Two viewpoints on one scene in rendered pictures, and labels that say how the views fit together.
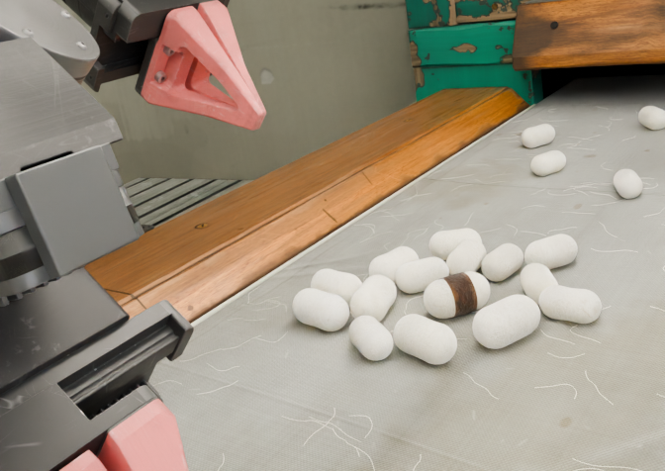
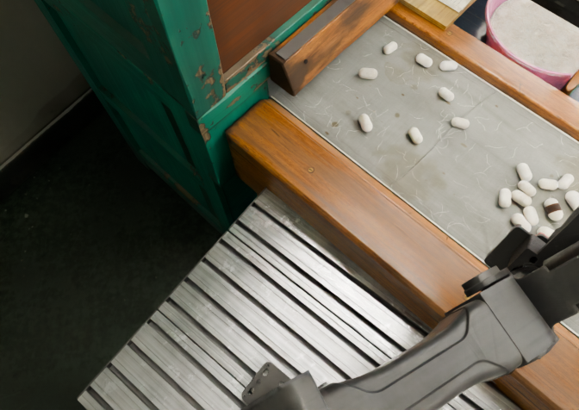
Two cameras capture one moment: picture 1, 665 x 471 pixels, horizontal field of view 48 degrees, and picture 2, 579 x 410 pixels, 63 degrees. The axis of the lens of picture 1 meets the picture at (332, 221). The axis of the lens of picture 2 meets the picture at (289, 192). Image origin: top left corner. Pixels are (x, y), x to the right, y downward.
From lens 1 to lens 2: 98 cm
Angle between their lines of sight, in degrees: 70
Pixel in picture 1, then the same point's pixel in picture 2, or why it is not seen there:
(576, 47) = (319, 65)
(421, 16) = (204, 107)
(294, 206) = (453, 251)
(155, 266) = not seen: hidden behind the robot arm
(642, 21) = (339, 32)
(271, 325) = not seen: hidden behind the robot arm
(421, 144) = (363, 176)
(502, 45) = (254, 83)
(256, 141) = not seen: outside the picture
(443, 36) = (221, 105)
